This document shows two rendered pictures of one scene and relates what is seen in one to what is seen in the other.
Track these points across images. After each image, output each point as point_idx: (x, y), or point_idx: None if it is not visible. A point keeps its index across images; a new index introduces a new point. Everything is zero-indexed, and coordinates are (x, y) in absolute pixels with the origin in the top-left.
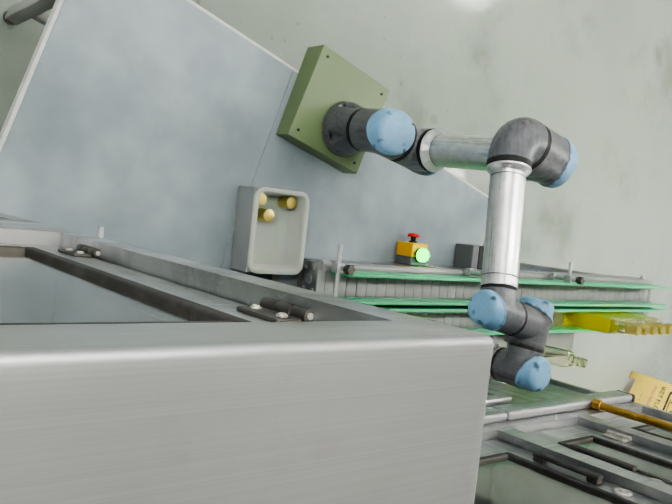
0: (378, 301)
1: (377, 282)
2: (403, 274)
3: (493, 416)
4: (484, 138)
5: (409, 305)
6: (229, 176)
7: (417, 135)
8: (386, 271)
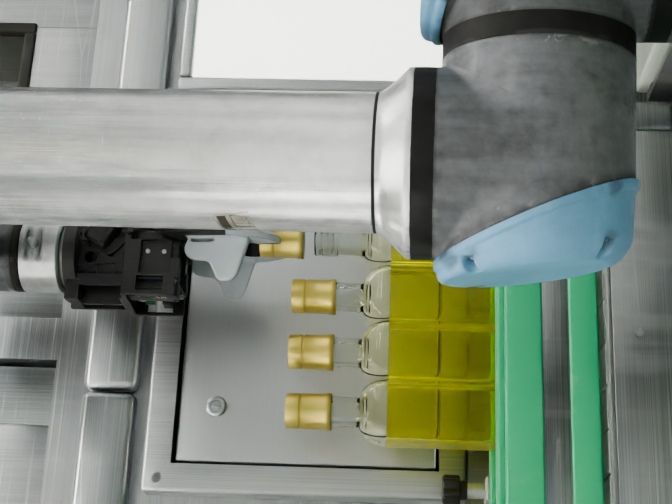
0: (499, 295)
1: (599, 353)
2: (571, 424)
3: (89, 339)
4: (101, 93)
5: None
6: None
7: (447, 57)
8: (607, 378)
